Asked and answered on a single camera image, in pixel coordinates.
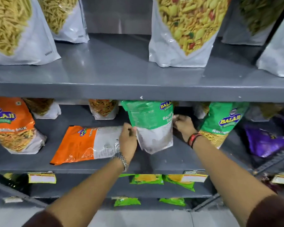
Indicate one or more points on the person's left hand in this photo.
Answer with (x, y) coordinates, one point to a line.
(127, 141)

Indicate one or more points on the person's right hand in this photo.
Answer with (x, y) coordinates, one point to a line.
(184, 126)

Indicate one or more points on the person's right fingers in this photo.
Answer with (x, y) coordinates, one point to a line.
(176, 122)

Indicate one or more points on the person's left fingers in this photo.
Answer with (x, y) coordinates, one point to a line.
(133, 131)

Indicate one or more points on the green and white snack packet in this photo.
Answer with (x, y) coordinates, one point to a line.
(153, 125)

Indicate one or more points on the person's right forearm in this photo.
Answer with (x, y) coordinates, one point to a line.
(227, 177)

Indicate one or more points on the person's left forearm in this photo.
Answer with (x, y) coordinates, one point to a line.
(90, 193)

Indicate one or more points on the red and black wristband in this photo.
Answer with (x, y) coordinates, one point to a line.
(193, 138)

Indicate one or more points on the small white packet yellow snack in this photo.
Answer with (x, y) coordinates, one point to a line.
(201, 111)

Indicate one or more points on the silver metal wristwatch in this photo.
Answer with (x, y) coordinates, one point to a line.
(123, 160)

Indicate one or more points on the small white packet orange mix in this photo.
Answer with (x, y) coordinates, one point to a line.
(103, 109)

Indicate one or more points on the green snack packet yellow sticks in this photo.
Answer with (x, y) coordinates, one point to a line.
(223, 120)

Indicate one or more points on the light green snack packet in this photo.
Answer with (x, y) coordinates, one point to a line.
(127, 201)
(172, 201)
(146, 179)
(179, 184)

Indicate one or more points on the orange and white flat packet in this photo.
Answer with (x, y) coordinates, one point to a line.
(82, 145)

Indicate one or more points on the yellow and white price label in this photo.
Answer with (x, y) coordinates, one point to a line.
(42, 178)
(193, 177)
(283, 179)

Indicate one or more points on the grey metal shelving unit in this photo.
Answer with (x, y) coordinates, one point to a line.
(113, 75)

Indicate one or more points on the small white packet brown snack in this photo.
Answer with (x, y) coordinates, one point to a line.
(43, 108)

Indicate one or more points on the large white packet colourful mix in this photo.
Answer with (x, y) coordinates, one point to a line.
(187, 28)

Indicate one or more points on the orange mix snack packet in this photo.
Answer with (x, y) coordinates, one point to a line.
(11, 125)

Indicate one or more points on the plain white large packet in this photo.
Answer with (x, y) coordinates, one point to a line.
(279, 56)

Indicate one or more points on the large white packet green snack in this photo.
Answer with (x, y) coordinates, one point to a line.
(253, 21)

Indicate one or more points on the dark brown left sleeve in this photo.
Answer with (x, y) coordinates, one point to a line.
(41, 221)

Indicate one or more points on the dark brown sleeve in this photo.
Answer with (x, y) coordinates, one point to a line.
(41, 221)
(272, 212)

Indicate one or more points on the large white packet yellow sticks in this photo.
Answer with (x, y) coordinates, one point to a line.
(66, 18)
(11, 33)

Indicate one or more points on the dark brown right sleeve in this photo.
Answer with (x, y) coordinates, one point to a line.
(272, 212)

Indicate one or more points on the small white price label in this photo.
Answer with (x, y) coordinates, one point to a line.
(13, 199)

